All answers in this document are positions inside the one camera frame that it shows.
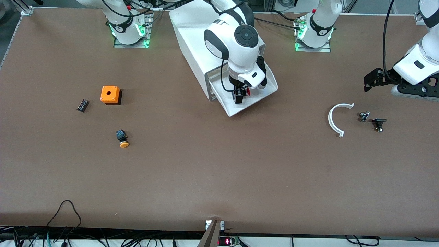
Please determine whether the white plastic drawer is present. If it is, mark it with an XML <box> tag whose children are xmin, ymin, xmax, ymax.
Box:
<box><xmin>209</xmin><ymin>63</ymin><xmax>278</xmax><ymax>117</ymax></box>

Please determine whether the white drawer cabinet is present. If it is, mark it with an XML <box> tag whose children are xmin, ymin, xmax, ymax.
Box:
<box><xmin>169</xmin><ymin>6</ymin><xmax>266</xmax><ymax>102</ymax></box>

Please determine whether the orange push button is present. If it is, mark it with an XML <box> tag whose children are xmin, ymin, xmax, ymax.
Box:
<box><xmin>116</xmin><ymin>129</ymin><xmax>130</xmax><ymax>148</ymax></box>

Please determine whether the white curved plastic piece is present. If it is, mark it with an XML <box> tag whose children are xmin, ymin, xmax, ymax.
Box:
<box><xmin>328</xmin><ymin>103</ymin><xmax>355</xmax><ymax>138</ymax></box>

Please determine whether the orange box with hole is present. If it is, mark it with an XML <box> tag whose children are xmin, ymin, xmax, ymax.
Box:
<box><xmin>100</xmin><ymin>86</ymin><xmax>122</xmax><ymax>106</ymax></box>

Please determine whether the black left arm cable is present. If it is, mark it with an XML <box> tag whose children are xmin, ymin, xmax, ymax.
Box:
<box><xmin>383</xmin><ymin>0</ymin><xmax>396</xmax><ymax>81</ymax></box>

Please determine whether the black switch component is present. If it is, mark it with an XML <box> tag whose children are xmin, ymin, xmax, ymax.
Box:
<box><xmin>372</xmin><ymin>118</ymin><xmax>387</xmax><ymax>133</ymax></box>

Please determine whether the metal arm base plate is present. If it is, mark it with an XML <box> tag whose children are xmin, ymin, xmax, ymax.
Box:
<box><xmin>113</xmin><ymin>13</ymin><xmax>152</xmax><ymax>48</ymax></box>
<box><xmin>294</xmin><ymin>17</ymin><xmax>332</xmax><ymax>53</ymax></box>

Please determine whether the black cable on table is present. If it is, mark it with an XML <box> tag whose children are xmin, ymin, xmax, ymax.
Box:
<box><xmin>254</xmin><ymin>10</ymin><xmax>303</xmax><ymax>31</ymax></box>

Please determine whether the grey aluminium mount bar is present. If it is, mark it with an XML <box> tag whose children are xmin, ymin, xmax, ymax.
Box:
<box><xmin>197</xmin><ymin>220</ymin><xmax>225</xmax><ymax>247</ymax></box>

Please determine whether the black floor cable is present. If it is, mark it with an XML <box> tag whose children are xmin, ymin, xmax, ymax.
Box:
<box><xmin>345</xmin><ymin>235</ymin><xmax>380</xmax><ymax>247</ymax></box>

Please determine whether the black looped cable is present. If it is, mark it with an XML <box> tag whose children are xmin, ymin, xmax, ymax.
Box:
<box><xmin>46</xmin><ymin>200</ymin><xmax>82</xmax><ymax>229</ymax></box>

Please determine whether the tangled black cable bundle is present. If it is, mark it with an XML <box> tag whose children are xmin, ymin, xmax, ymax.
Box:
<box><xmin>0</xmin><ymin>226</ymin><xmax>206</xmax><ymax>247</ymax></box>

